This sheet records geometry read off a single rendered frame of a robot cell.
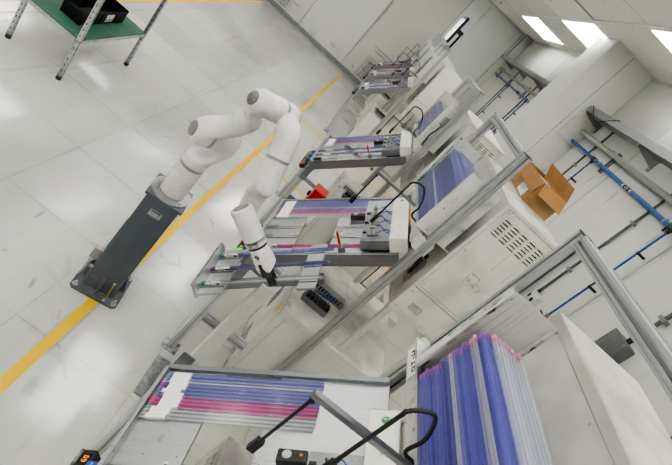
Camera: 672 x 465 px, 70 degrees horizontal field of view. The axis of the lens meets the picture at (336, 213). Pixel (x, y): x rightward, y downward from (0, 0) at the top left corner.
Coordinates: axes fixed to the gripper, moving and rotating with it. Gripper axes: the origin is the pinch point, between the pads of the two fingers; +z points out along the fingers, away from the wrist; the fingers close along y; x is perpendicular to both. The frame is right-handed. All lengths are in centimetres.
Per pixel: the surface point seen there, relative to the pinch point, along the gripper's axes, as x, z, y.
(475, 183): -83, -5, 32
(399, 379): -45, 21, -41
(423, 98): -64, 54, 502
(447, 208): -70, 3, 32
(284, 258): 6.9, 9.5, 34.5
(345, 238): -19, 15, 53
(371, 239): -34, 12, 39
